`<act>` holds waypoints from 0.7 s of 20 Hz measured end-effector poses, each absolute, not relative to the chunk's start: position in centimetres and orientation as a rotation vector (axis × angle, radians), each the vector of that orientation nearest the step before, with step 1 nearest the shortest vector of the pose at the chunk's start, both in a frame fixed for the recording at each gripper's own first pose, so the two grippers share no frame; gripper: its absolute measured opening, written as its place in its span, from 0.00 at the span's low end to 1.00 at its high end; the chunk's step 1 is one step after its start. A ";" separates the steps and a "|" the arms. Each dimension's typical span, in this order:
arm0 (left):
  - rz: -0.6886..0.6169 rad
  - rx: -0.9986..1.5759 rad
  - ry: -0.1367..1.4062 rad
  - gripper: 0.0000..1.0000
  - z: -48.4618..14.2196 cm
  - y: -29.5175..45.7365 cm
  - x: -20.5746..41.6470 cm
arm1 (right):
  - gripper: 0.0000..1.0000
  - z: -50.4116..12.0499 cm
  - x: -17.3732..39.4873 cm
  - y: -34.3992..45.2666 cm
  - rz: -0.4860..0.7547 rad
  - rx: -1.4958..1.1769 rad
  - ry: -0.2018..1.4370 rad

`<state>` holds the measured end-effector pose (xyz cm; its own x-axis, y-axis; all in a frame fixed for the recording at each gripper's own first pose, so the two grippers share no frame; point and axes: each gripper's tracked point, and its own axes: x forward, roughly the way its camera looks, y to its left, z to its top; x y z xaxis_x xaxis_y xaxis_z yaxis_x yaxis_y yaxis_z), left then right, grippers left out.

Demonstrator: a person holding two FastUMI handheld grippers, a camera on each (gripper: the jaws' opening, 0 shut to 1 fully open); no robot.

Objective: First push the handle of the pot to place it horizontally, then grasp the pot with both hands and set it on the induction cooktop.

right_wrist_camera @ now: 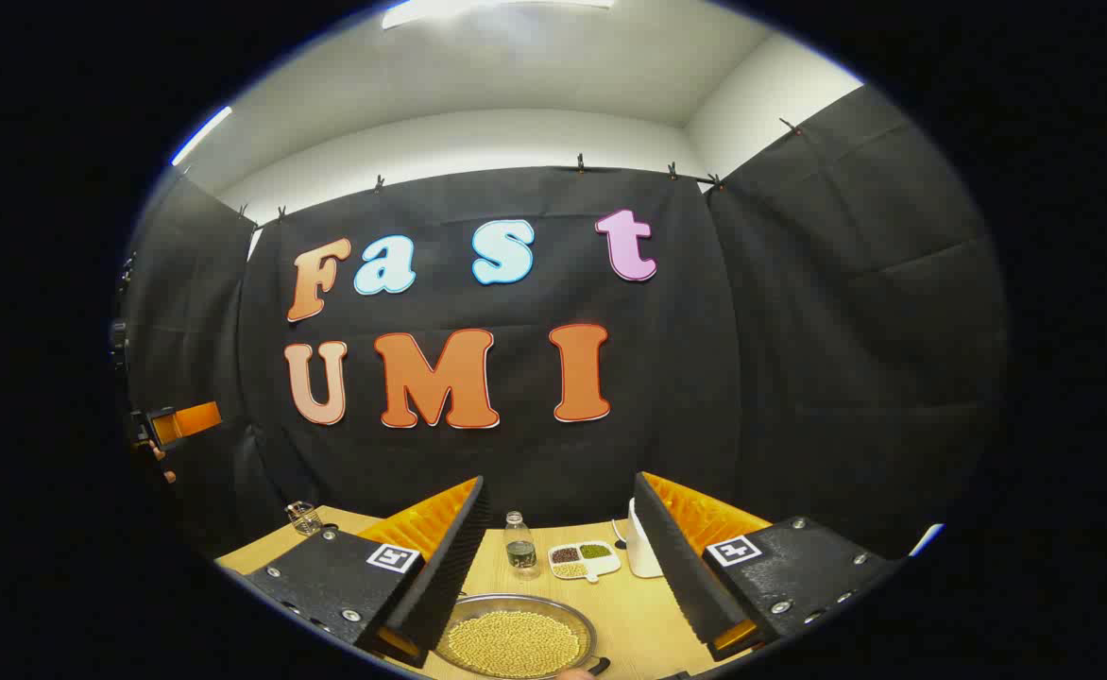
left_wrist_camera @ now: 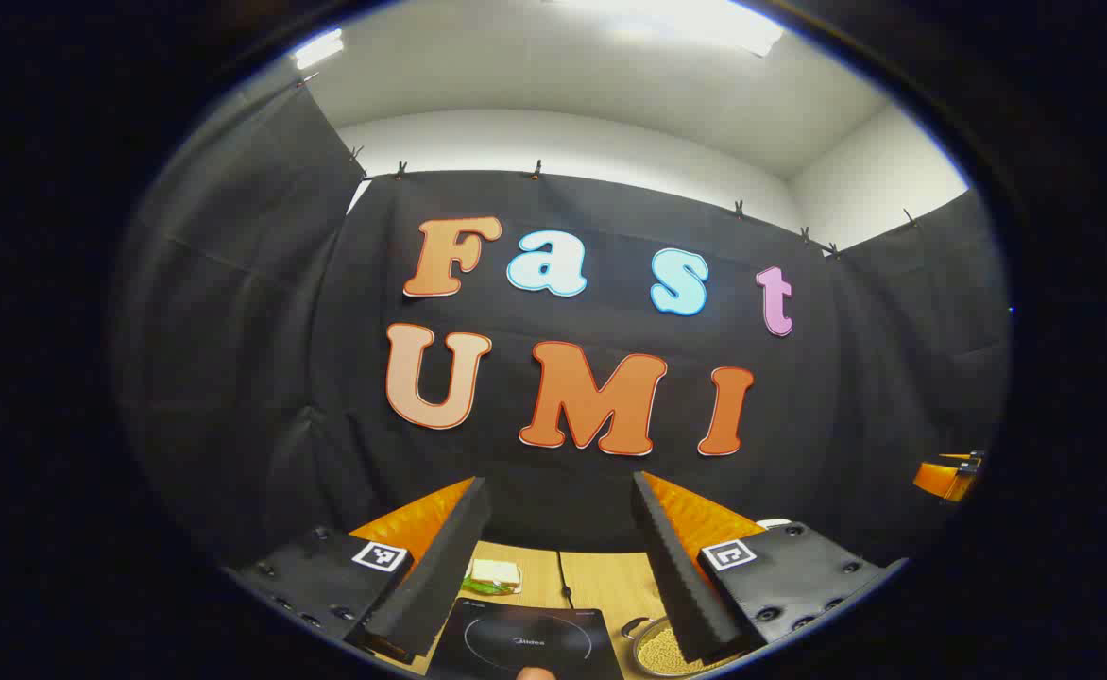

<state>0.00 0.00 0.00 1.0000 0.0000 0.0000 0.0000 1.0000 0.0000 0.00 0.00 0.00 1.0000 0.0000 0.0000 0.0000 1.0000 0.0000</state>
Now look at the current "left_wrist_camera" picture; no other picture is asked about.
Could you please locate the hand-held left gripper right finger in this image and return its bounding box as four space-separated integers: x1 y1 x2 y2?
631 472 909 666

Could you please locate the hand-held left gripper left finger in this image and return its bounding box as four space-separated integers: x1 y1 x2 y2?
237 477 493 664

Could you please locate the steel pot with black handle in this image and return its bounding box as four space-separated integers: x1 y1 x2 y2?
620 616 743 679

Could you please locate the black induction cooktop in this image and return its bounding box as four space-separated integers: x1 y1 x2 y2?
426 597 625 680

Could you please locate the pile of soybeans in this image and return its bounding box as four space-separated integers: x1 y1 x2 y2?
637 625 717 675

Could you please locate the sandwich with lettuce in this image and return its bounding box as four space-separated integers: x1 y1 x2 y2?
464 559 523 596

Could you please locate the black backdrop cloth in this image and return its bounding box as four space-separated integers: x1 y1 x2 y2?
110 80 1013 577

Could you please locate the row of black cloth clips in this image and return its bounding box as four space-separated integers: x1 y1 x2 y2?
294 74 923 261

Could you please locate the ceiling light panel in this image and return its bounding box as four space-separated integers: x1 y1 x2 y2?
553 0 786 58
291 28 345 70

